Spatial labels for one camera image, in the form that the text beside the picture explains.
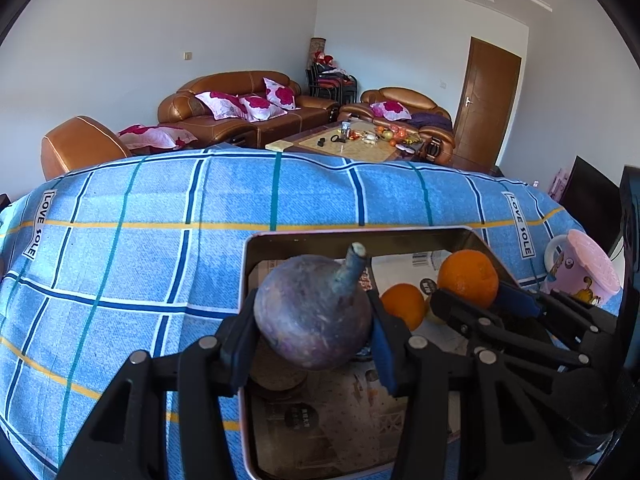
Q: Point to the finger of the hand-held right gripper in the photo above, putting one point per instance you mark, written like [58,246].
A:
[520,300]
[465,317]

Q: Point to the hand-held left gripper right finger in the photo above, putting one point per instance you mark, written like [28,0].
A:
[385,360]

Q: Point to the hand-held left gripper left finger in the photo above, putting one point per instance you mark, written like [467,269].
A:
[240,355]

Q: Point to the orange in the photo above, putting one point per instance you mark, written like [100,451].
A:
[465,275]
[402,305]

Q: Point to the purple passion fruit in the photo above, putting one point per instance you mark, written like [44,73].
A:
[310,310]

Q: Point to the white and pink cardboard box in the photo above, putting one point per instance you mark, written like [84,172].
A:
[325,420]

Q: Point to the pink cartoon mug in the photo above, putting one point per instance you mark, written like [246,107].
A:
[585,270]

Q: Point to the black television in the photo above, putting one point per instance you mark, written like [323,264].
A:
[592,200]

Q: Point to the blue plaid tablecloth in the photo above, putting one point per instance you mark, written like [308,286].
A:
[150,260]

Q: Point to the purple blanket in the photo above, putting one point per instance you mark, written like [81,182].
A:
[432,121]

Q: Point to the pile of small table clutter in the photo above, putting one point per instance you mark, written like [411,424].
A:
[380,135]

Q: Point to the brown wooden door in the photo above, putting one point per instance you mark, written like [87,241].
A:
[487,100]

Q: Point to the white pink floral pillow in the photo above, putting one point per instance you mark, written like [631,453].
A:
[282,94]
[220,105]
[262,107]
[155,136]
[390,109]

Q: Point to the wooden coffee table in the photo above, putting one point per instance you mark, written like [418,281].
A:
[310,142]

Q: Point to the brown leather small sofa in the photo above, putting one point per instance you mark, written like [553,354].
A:
[400,94]

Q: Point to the brown leather three-seat sofa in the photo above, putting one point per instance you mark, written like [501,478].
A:
[175,110]

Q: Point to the black stacked chairs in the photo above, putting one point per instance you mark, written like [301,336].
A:
[330,85]

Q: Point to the red plush toy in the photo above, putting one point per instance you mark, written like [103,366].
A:
[324,59]

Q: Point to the tall brown vase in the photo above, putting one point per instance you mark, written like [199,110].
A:
[316,45]

